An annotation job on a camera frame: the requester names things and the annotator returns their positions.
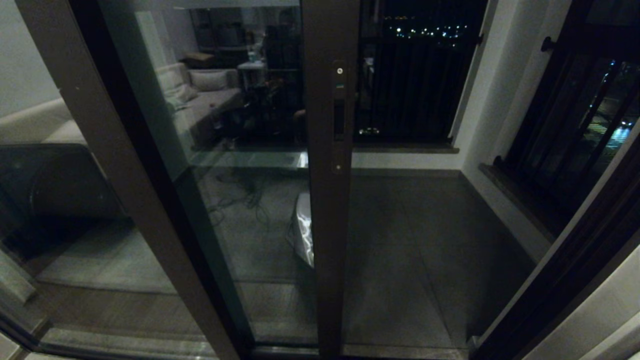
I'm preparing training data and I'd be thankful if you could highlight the long stone balcony sill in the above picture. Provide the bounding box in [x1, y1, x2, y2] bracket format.
[192, 142, 460, 154]

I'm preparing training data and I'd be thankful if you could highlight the recessed door pull handle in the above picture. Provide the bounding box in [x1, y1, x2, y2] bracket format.
[333, 98, 346, 142]

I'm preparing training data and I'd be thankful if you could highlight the brown framed sliding glass door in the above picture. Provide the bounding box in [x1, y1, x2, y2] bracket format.
[97, 0, 362, 360]

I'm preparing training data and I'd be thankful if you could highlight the short stone balcony sill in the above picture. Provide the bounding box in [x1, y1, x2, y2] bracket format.
[478, 162, 572, 245]

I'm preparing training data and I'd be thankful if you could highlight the brown framed fixed glass door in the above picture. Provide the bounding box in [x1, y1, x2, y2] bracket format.
[0, 0, 255, 360]

